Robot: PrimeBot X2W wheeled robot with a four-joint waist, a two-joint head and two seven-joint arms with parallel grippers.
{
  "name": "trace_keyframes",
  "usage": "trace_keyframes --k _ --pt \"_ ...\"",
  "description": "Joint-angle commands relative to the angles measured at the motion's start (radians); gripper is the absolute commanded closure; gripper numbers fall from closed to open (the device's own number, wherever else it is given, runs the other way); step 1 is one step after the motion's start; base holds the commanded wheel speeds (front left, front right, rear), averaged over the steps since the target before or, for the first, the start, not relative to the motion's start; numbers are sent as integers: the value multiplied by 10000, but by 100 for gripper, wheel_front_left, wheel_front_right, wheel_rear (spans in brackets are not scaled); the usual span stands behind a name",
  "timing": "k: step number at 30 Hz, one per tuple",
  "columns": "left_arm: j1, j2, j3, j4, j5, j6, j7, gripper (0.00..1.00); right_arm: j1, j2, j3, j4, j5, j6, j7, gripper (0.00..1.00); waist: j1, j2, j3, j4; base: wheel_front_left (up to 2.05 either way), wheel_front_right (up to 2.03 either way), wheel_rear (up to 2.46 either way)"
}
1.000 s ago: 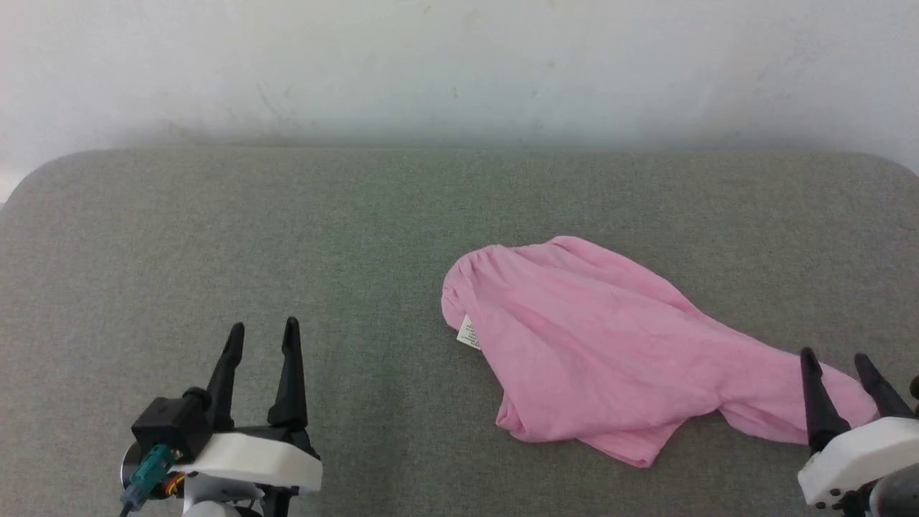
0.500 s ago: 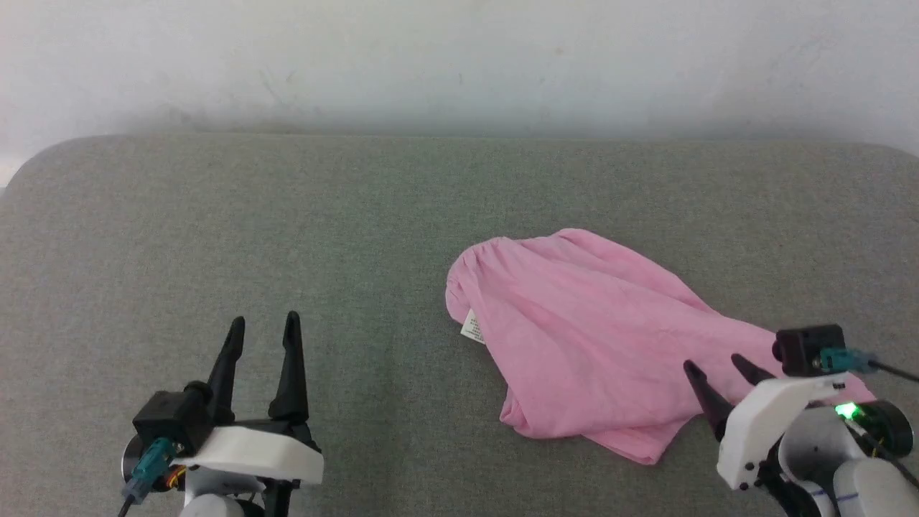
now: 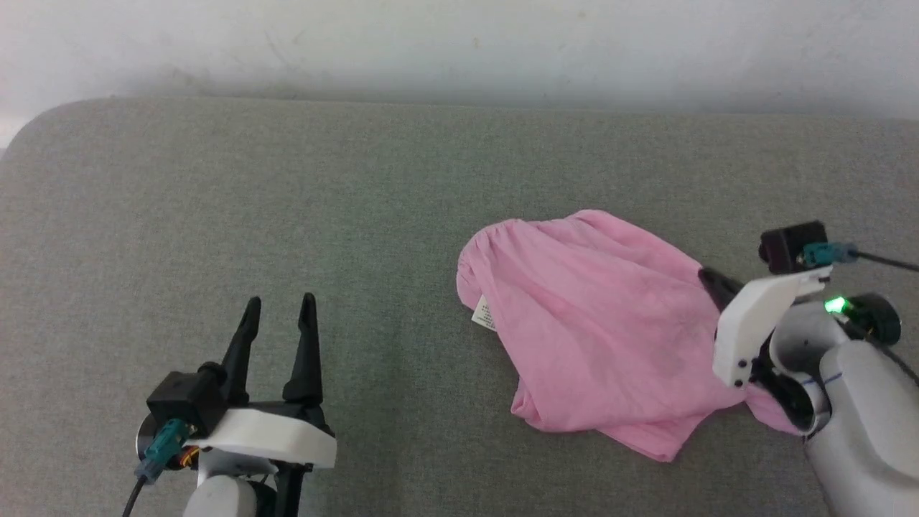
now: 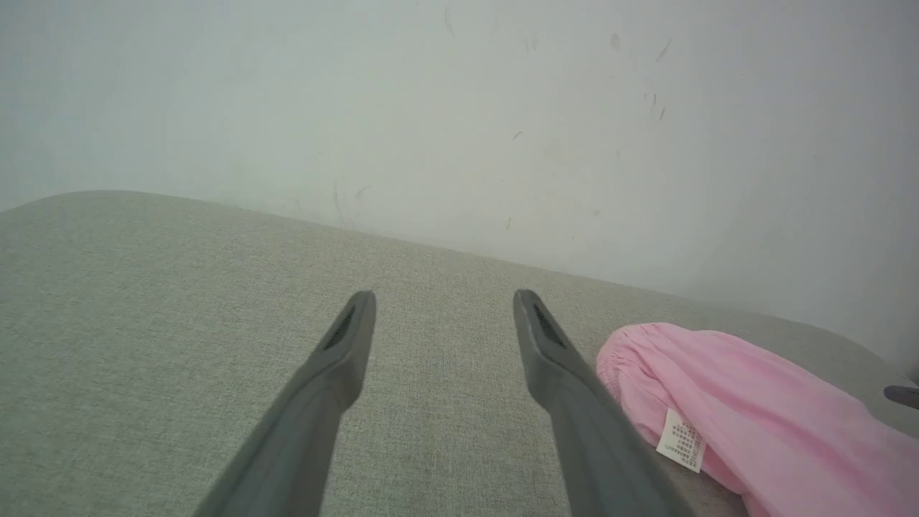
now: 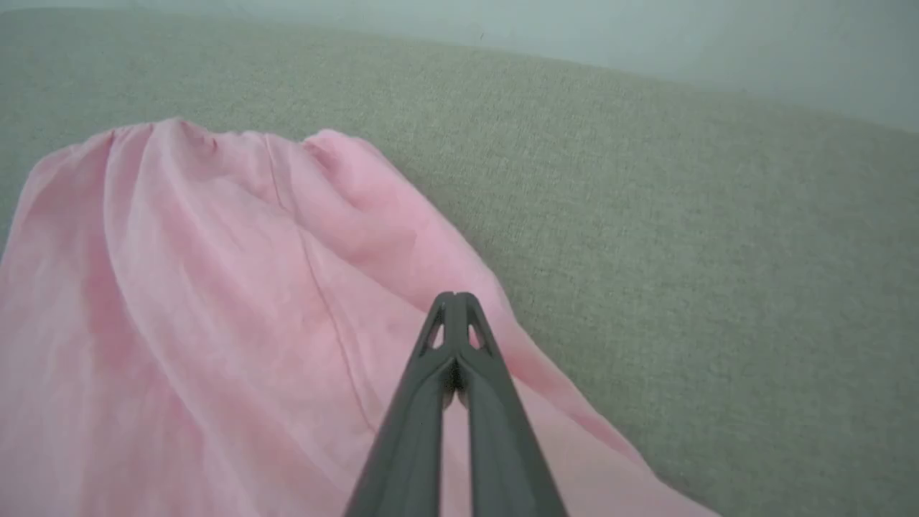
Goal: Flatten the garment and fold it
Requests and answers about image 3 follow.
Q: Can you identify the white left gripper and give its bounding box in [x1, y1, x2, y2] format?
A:
[191, 292, 338, 517]

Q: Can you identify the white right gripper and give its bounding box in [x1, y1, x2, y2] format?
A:
[698, 266, 834, 389]

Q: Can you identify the pink garment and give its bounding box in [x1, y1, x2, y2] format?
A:
[456, 209, 805, 462]

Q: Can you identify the black cable with teal plug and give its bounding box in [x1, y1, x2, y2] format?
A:
[803, 243, 919, 274]
[122, 420, 193, 517]

